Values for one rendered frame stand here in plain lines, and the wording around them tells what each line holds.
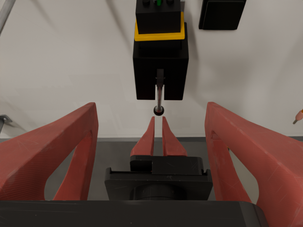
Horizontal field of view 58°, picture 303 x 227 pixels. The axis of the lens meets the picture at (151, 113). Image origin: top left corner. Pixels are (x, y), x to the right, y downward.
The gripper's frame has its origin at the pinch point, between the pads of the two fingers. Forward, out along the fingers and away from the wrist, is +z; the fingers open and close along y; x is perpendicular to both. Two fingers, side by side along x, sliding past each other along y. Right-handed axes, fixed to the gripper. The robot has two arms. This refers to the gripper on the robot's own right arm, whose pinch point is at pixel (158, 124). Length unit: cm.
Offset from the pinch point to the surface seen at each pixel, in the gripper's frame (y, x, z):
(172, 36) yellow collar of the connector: -0.7, -15.1, -4.1
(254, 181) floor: -50, 101, 45
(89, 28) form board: 7.6, -9.9, 5.2
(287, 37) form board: -13.9, -9.1, 5.3
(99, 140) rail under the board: 11.2, 17.3, 9.8
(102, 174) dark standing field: 28, 103, 48
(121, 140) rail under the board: 6.9, 17.1, 9.7
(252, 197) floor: -50, 107, 39
